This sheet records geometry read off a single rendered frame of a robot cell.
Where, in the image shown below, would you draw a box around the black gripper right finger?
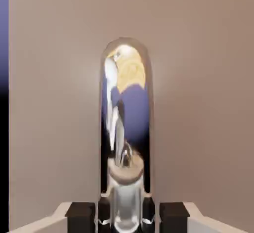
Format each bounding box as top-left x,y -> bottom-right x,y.
158,202 -> 249,233

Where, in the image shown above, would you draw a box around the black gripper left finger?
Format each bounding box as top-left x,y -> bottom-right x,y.
5,202 -> 98,233

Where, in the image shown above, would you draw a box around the shiny curved metal handle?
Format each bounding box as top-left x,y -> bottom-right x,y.
96,36 -> 162,233

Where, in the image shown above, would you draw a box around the tan cabinet door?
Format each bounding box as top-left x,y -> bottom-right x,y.
8,0 -> 254,233

